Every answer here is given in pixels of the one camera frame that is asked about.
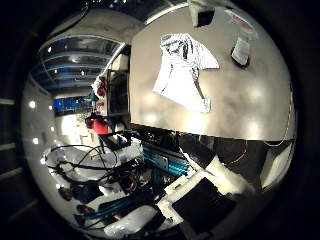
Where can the person in dark jacket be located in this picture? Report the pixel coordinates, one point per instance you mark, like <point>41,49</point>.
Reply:
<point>86,193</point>

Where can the white striped cloth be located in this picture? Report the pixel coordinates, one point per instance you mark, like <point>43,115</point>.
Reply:
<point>180,83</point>

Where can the person in red shirt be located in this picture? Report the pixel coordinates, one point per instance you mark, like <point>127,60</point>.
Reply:
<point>100,126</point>

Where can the blue lit wall screen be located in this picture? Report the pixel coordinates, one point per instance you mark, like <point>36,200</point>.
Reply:
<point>71,105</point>

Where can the clear plastic bag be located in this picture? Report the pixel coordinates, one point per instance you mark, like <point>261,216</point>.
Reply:
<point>240,48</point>

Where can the white desk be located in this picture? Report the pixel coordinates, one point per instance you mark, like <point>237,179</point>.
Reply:
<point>66,156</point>

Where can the white plastic bag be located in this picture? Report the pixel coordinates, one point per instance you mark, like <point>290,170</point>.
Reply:
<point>133,220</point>

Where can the black shelf rack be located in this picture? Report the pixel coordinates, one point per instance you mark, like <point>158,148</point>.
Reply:
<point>118,96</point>

